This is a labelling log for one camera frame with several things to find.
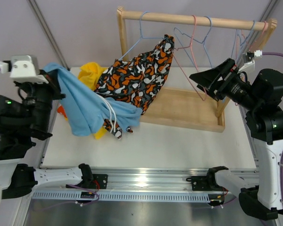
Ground wooden clothes rack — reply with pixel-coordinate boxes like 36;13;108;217
117;7;277;133

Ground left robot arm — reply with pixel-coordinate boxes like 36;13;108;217
0;70;94;200

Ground light blue shorts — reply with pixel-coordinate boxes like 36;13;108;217
43;63;142;137

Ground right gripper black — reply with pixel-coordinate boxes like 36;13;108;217
190;58;261;111

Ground aluminium frame post left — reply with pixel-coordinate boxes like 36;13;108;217
26;0;70;70

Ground slotted cable duct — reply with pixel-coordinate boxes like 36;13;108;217
33;190;210;203

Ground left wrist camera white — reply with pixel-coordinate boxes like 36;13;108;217
0;55;49;84

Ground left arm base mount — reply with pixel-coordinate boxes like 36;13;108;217
75;174;108;190

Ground orange red shorts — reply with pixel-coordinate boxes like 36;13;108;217
57;105;68;120

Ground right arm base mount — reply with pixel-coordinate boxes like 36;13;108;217
186;174;223;192

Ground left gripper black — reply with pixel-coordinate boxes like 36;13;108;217
14;68;67;136

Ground blue wire hanger far left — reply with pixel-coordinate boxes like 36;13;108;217
119;11;163;61

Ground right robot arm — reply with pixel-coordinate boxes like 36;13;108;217
190;58;283;221

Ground pink wire hanger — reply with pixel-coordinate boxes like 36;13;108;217
237;21;268;63
174;15;207;102

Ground aluminium mounting rail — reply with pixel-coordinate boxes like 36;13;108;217
22;168;262;190

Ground black orange camouflage shorts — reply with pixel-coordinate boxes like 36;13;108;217
93;34;175;141

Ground yellow shorts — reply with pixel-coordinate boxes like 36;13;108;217
78;62;108;140

